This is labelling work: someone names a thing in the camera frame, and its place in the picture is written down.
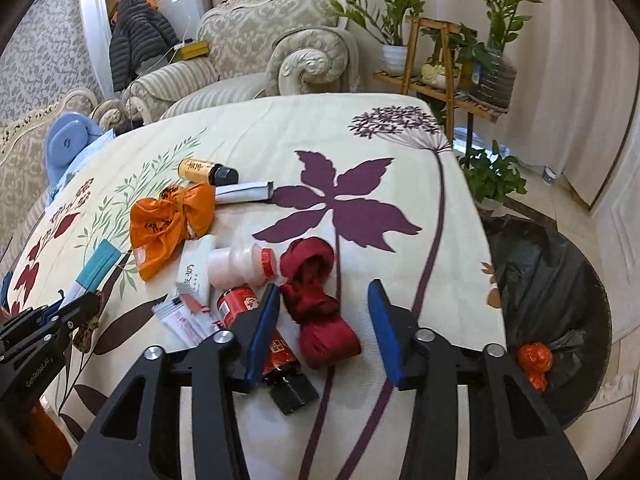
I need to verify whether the floral printed tablecloth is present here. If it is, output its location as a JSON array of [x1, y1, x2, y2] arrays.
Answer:
[[0, 92, 508, 480]]

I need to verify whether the yellow box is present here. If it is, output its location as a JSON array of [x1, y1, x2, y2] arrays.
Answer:
[[179, 40, 210, 60]]

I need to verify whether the white yogurt bottle red cap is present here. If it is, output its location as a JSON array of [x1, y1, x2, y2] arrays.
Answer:
[[206, 243, 278, 289]]

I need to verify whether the white pleated curtain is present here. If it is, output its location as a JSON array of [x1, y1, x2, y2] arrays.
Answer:
[[205, 0, 621, 211]]

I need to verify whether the blue plastic seat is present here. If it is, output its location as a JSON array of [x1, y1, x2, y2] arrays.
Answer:
[[46, 111, 117, 196]]

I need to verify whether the pothos plant white pot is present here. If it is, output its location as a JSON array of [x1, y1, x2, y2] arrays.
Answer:
[[457, 140, 528, 213]]

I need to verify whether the white panelled door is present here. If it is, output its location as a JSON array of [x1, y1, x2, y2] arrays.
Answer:
[[590, 110, 640, 281]]

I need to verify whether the dark puffer jacket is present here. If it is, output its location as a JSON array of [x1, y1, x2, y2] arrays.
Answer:
[[109, 0, 180, 93]]

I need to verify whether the orange plastic bag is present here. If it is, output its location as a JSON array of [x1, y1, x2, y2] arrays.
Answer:
[[129, 183, 217, 282]]

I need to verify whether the wooden plant stand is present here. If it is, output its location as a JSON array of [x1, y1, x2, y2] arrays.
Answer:
[[372, 16, 508, 141]]

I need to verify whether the tall plant dark glass pot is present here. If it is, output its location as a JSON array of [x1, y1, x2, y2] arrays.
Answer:
[[470, 0, 546, 111]]

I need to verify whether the ornate beige armchair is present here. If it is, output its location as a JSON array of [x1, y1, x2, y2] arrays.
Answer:
[[122, 0, 361, 126]]

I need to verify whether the leafy plant white pot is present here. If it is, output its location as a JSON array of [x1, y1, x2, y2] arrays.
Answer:
[[327, 0, 428, 76]]

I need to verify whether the small plant yellow pot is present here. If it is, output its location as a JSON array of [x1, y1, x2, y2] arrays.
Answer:
[[421, 25, 481, 90]]

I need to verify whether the red bottle black cap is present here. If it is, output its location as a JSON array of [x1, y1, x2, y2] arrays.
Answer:
[[216, 284, 321, 417]]

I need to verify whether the trash bin black liner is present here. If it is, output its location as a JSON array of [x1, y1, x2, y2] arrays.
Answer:
[[482, 214, 613, 431]]

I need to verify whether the yellow bottle black cap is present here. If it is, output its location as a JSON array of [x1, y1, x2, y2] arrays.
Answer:
[[178, 158, 240, 187]]

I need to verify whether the crumpled orange red bag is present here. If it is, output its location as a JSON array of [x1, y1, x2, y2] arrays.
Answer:
[[516, 342, 555, 371], [525, 367, 550, 393]]

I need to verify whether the teal and white packet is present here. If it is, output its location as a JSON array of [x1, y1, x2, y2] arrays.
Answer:
[[59, 239, 123, 311]]

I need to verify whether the dark red cloth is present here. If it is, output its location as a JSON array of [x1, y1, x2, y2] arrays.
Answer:
[[279, 236, 362, 371]]

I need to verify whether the white squeeze tube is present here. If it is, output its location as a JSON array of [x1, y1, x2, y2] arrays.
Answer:
[[176, 235, 218, 306]]

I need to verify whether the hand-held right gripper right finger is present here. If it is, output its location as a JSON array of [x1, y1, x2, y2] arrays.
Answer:
[[367, 280, 588, 480]]

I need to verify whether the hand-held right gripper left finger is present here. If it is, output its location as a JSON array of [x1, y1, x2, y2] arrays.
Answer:
[[62, 284, 281, 480]]

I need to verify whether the ornate beige sofa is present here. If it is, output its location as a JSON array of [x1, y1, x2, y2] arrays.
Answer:
[[0, 87, 126, 261]]

